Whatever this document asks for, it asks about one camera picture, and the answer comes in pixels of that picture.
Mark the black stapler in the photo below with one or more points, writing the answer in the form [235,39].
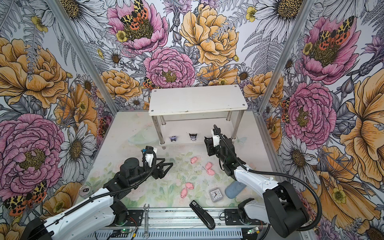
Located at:
[203,215]

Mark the pink toy centre lower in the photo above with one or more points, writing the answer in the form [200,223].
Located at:
[184,193]

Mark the silver drink can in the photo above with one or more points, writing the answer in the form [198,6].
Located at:
[85,191]

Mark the silver wrench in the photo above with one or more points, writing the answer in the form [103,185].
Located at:
[146,217]

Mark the purple round toy figure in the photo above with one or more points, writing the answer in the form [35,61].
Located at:
[173,138]

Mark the aluminium front rail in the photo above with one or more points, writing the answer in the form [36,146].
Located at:
[184,224]

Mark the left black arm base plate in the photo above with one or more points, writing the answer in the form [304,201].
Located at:
[133,217]

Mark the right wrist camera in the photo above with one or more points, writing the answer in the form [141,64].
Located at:
[216,138]

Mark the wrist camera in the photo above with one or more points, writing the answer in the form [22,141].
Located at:
[216,138]
[149,156]

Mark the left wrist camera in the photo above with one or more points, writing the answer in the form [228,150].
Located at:
[149,156]

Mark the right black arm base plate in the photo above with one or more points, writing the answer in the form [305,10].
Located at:
[236,217]

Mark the black white kuromi toy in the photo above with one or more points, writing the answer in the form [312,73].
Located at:
[193,137]

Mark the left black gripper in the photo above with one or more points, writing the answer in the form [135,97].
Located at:
[156,174]

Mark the green circuit board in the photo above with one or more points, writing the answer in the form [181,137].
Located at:
[254,230]
[124,231]

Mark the pink toy upper right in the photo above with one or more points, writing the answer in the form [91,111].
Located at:
[208,166]

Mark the pink toy right lower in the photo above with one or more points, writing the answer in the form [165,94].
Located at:
[210,172]

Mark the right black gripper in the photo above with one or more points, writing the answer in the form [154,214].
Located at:
[210,147]

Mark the small square white clock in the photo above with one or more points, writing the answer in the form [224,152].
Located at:
[216,195]

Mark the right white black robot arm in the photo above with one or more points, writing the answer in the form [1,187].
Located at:
[280,205]

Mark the green circuit board right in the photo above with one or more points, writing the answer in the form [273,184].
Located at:
[254,230]

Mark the pink toy centre upper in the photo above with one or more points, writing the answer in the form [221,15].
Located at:
[189,186]

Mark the green circuit board left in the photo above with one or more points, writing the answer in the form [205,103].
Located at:
[124,231]

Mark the white two-tier shelf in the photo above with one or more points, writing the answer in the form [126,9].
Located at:
[195,110]

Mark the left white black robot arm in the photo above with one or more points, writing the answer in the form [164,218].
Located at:
[103,208]

